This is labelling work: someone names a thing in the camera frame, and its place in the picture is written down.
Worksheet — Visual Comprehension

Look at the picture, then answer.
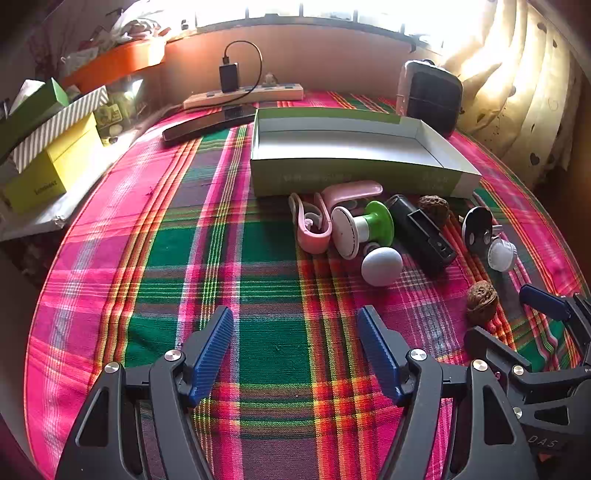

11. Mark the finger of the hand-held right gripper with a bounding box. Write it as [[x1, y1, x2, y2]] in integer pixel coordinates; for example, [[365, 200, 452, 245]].
[[518, 284, 591, 352], [464, 326, 591, 409]]

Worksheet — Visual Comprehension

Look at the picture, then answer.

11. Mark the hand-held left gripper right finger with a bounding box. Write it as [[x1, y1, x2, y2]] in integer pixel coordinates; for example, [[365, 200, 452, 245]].
[[356, 305, 541, 480]]

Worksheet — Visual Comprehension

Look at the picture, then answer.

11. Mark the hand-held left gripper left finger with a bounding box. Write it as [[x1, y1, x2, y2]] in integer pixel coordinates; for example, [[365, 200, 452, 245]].
[[54, 305, 236, 480]]

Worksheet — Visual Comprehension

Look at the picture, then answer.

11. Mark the brown walnut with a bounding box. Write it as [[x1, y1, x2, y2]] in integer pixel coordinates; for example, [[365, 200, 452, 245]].
[[466, 280, 499, 324], [418, 195, 451, 227]]

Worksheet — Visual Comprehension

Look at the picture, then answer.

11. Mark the white translucent cap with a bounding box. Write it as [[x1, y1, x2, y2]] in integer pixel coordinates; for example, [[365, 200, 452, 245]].
[[488, 237, 517, 272]]

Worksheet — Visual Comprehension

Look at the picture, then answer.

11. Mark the white round knob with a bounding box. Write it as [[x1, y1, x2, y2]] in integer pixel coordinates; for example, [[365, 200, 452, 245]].
[[361, 247, 403, 285]]

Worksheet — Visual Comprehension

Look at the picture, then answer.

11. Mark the black round disc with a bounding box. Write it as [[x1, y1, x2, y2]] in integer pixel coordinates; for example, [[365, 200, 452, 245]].
[[462, 206, 497, 254]]

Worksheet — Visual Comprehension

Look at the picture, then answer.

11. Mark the black rectangular charger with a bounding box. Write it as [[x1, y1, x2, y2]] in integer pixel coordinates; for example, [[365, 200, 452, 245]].
[[387, 194, 458, 278]]

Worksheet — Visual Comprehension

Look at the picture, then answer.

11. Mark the white green spool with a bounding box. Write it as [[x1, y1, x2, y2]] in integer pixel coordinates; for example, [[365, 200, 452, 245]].
[[331, 200, 395, 259]]

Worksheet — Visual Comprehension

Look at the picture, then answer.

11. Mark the pink looped plastic clip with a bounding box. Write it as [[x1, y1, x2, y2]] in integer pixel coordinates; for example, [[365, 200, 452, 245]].
[[288, 191, 334, 254]]

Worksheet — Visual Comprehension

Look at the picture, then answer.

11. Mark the pink curved plastic clip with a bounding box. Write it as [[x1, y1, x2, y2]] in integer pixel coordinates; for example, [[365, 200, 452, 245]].
[[318, 181, 385, 217]]

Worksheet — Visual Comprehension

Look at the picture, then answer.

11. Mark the green white cardboard box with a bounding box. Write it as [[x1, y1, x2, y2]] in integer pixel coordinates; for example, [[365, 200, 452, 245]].
[[249, 107, 483, 199]]

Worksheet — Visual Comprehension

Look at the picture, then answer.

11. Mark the plaid tablecloth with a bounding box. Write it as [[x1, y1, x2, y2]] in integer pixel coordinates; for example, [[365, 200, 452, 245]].
[[25, 90, 585, 480]]

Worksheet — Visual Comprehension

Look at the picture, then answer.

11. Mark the cream heart-print curtain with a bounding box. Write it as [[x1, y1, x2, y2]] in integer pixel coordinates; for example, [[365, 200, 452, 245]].
[[411, 0, 591, 195]]

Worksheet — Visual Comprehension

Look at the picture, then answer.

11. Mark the small grey heater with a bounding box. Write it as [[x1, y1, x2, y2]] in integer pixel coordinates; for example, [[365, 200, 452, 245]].
[[396, 59, 464, 139]]

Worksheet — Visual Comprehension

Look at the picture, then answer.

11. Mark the black smartphone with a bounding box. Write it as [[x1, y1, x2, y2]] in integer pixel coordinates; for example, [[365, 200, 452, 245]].
[[161, 104, 258, 146]]

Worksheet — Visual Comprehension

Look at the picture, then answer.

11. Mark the yellow cardboard box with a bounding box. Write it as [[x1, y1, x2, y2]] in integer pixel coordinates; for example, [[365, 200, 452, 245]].
[[0, 113, 103, 215]]

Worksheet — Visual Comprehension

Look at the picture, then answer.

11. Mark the glass tank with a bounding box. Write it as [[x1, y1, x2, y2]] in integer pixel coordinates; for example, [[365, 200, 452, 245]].
[[95, 76, 148, 144]]

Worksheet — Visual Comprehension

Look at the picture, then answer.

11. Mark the beige power strip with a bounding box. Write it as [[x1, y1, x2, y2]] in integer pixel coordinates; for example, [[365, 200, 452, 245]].
[[183, 83, 304, 110]]

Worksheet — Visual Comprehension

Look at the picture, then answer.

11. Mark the black power adapter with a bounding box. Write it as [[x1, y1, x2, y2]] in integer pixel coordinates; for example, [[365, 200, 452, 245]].
[[219, 63, 240, 93]]

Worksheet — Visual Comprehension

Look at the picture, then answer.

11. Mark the striped cardboard box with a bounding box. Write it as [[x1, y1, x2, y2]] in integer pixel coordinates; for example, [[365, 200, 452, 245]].
[[11, 85, 109, 174]]

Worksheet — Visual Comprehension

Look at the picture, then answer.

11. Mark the orange plastic tray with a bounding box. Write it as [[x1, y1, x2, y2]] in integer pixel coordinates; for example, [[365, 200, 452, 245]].
[[60, 39, 166, 93]]

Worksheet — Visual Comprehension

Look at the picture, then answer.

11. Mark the white plastic bag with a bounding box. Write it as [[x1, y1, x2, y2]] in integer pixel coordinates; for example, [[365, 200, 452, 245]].
[[99, 9, 171, 47]]

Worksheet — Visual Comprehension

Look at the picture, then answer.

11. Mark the window grille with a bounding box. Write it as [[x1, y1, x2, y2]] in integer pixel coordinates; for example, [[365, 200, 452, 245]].
[[180, 0, 444, 47]]

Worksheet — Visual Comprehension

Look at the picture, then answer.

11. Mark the black charger with cable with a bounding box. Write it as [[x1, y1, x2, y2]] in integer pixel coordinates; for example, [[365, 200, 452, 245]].
[[222, 41, 263, 112]]

